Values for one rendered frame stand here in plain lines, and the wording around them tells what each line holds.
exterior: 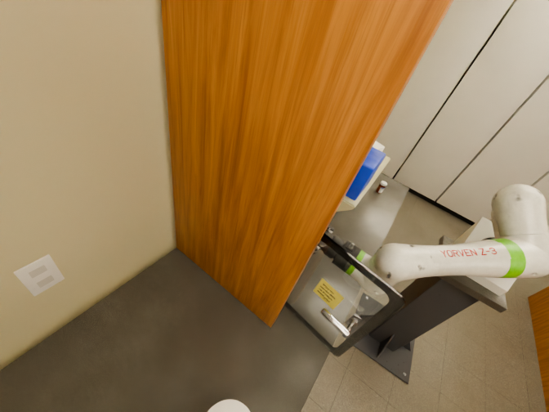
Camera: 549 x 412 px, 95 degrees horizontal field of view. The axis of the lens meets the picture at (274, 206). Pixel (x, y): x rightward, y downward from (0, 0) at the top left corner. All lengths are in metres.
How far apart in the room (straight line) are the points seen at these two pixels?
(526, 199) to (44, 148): 1.23
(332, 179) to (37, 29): 0.54
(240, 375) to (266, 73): 0.82
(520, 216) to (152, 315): 1.19
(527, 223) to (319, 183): 0.71
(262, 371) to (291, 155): 0.69
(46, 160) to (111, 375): 0.59
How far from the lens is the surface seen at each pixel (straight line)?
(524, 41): 3.60
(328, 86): 0.44
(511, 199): 1.05
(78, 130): 0.69
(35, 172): 0.70
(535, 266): 1.03
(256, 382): 0.94
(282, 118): 0.49
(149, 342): 0.97
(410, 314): 1.95
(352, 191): 0.59
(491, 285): 1.69
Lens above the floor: 1.85
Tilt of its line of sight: 42 degrees down
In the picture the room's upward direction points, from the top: 17 degrees clockwise
